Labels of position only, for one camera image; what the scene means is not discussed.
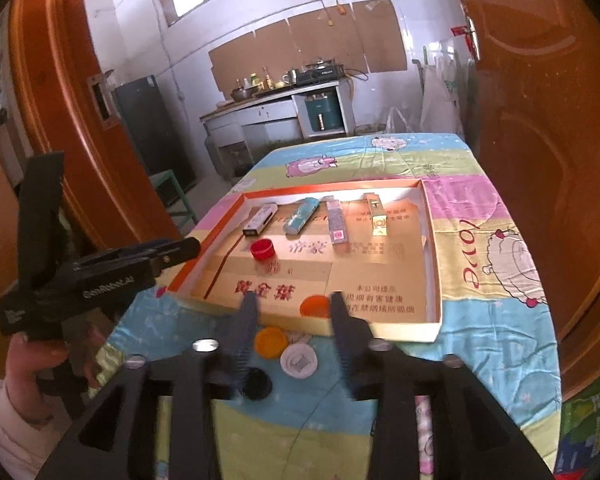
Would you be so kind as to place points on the shallow cardboard tray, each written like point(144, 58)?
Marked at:
point(380, 280)

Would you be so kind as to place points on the kitchen counter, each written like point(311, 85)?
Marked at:
point(265, 115)

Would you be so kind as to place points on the person's left hand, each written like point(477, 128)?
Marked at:
point(32, 360)

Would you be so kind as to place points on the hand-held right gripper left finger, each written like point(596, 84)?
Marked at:
point(242, 332)

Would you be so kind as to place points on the white cartoon print lighter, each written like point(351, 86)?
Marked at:
point(424, 425)

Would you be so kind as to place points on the wooden door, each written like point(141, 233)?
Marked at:
point(540, 160)

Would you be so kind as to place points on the green cap bottle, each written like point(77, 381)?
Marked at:
point(253, 81)

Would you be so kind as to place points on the large white plastic bag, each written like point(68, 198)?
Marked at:
point(440, 100)

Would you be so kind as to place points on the dark refrigerator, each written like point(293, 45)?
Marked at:
point(152, 130)

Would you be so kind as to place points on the metal wok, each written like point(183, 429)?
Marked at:
point(245, 93)

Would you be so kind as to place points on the gold lighter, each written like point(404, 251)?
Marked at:
point(377, 215)

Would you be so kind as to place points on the red paper tag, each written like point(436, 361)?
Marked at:
point(461, 31)

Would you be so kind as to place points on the white bottle cap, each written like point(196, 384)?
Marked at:
point(298, 360)

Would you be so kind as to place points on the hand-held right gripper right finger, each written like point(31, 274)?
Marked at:
point(347, 340)

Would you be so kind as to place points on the teal air fryer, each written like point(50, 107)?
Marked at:
point(323, 114)

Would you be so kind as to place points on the cartoon printed tablecloth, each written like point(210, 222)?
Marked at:
point(480, 220)

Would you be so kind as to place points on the cardboard wall covering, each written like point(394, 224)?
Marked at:
point(310, 45)

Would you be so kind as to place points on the white lighter black end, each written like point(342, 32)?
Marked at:
point(260, 220)

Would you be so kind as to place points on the blue bottle cap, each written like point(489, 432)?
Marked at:
point(257, 384)

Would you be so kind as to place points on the green printed carton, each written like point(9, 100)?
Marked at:
point(590, 425)

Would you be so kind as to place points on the metal strike plate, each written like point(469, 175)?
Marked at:
point(102, 102)

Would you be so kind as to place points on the grey patterned lighter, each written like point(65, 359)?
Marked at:
point(336, 222)

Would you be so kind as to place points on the tall sauce bottle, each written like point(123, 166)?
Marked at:
point(268, 79)

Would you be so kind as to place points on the orange bottle cap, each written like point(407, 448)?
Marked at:
point(271, 341)
point(315, 306)

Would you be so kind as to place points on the green stool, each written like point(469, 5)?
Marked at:
point(172, 195)

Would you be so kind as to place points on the black gas stove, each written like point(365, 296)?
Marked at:
point(320, 74)

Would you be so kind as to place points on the red bottle cap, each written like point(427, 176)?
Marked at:
point(262, 250)

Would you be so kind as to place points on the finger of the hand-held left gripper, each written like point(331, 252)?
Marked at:
point(177, 254)
point(125, 254)

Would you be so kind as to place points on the metal kettle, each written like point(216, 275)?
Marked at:
point(290, 79)

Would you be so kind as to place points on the round basin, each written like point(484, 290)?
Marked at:
point(371, 129)

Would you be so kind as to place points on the teal lighter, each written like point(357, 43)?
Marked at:
point(301, 215)

